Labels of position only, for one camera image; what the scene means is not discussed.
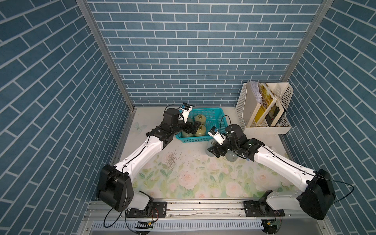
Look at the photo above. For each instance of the teal plastic basket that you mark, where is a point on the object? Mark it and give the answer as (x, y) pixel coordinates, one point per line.
(214, 118)

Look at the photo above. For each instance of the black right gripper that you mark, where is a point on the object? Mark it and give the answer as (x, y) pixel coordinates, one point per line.
(214, 149)

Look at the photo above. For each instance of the yellow cover book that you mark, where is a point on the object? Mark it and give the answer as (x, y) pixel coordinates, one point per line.
(268, 100)

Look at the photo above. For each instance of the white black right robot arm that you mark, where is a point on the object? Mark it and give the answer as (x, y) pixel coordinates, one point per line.
(315, 193)

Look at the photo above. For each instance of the dark cover book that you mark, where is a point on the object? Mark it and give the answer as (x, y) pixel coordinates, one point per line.
(275, 114)

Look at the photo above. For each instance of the yellow-green tea canister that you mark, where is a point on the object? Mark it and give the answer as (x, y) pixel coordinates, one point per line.
(201, 118)
(201, 131)

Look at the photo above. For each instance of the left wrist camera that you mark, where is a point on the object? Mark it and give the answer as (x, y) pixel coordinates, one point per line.
(185, 111)

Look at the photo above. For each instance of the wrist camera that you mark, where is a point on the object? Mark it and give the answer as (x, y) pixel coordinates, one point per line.
(218, 137)
(185, 111)

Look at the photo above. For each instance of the dark green tea canister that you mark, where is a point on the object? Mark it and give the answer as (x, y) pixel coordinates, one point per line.
(187, 134)

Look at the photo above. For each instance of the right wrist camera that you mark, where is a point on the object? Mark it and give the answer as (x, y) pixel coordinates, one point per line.
(218, 137)

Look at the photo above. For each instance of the aluminium front rail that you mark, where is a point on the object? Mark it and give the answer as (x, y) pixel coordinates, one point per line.
(219, 209)

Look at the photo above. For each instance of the white binder with papers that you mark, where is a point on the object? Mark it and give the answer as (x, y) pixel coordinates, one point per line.
(252, 104)

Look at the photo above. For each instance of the white perforated file holder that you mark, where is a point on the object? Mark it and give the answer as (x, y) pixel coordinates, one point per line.
(284, 93)

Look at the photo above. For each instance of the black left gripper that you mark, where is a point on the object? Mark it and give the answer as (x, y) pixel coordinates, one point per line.
(193, 129)

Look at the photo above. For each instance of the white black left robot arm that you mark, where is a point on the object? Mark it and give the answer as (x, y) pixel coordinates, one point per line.
(115, 181)

